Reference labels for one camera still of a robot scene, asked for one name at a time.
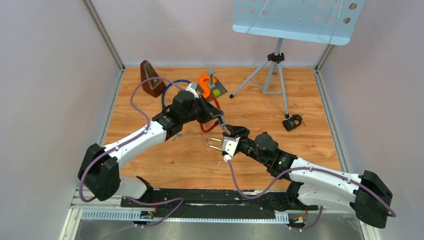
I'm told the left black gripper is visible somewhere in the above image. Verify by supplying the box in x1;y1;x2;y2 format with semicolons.
181;94;224;124

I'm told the red cable lock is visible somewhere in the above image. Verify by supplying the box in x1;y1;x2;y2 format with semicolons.
199;96;229;134

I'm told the brass padlock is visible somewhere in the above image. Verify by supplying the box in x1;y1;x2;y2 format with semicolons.
205;137;223;152

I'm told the blue cable lock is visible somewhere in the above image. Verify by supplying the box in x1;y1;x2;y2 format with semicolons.
161;79;191;108

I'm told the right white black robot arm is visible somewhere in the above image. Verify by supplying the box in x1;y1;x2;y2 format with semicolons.
221;124;397;229

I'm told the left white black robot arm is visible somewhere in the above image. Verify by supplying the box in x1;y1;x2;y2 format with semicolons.
77;90;224;207

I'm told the small silver key bunch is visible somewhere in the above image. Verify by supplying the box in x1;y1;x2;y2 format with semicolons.
173;133;184;141

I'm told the orange S block toy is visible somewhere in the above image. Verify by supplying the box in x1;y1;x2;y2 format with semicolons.
197;68;228;102

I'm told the small black padlock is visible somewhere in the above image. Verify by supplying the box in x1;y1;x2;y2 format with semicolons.
282;114;303;132

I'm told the brown wooden metronome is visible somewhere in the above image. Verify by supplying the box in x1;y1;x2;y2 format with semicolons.
140;60;166;98

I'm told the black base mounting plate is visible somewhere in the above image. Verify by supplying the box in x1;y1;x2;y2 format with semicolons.
139;188;319;220

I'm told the light blue music stand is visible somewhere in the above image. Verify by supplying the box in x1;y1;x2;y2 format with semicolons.
229;0;366;118

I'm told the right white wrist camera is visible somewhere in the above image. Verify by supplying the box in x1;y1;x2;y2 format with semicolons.
220;136;240;158

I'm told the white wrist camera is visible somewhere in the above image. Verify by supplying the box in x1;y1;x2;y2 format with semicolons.
185;82;199;98
220;136;240;158

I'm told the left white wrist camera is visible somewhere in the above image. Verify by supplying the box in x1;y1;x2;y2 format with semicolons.
185;82;199;98

